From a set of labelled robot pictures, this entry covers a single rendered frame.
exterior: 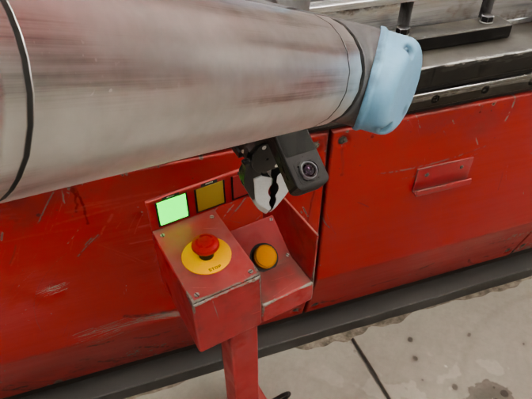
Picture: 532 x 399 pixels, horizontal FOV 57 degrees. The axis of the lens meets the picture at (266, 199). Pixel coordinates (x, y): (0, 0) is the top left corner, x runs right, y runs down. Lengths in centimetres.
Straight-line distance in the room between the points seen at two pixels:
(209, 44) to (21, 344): 109
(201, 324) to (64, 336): 57
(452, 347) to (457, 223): 41
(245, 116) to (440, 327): 149
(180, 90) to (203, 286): 52
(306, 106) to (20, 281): 88
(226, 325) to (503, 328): 115
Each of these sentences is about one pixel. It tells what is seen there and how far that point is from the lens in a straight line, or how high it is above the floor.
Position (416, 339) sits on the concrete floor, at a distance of 163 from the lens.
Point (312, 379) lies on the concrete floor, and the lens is 150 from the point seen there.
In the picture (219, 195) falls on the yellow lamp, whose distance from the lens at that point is 78.
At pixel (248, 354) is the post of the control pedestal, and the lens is 95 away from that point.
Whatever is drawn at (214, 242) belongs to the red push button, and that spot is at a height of 81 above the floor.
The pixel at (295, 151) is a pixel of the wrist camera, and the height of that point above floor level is 98.
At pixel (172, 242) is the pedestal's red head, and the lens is 75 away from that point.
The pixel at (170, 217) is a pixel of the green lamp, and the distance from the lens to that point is 76.
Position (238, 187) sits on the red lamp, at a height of 81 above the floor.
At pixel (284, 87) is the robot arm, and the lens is 25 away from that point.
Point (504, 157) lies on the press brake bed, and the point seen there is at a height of 59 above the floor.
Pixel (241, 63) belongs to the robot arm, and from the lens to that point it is 21.
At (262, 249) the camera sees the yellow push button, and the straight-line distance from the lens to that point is 79.
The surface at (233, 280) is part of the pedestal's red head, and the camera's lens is 69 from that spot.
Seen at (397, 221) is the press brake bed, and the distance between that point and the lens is 127.
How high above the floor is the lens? 131
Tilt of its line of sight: 41 degrees down
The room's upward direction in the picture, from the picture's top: straight up
